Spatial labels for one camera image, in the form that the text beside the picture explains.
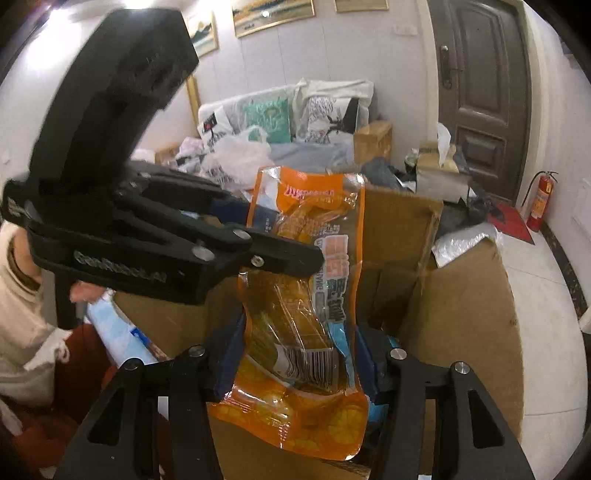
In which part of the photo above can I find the brown cardboard box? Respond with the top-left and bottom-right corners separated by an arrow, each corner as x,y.
112,184 -> 525,480

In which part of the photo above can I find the orange snack bag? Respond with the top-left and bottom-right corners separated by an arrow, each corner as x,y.
211,166 -> 369,461

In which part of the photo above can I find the person's left hand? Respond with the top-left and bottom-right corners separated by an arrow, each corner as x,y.
69,281 -> 106,304

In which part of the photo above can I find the blue cartoon tablecloth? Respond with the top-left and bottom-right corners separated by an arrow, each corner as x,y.
85,290 -> 156,367

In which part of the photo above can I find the white plastic bag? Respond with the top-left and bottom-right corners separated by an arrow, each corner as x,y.
199,125 -> 274,190

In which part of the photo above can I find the teal patterned pillow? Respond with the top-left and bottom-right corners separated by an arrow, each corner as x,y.
242,98 -> 291,144

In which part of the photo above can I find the white printed pillow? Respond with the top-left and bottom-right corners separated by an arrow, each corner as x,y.
297,96 -> 359,145

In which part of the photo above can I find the small cardboard box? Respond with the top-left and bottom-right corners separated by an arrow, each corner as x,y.
353,120 -> 393,165

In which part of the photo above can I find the red fire extinguisher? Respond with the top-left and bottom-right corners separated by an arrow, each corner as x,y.
522,170 -> 559,232

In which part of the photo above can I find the dark brown door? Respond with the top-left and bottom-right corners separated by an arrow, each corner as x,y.
428,0 -> 531,204

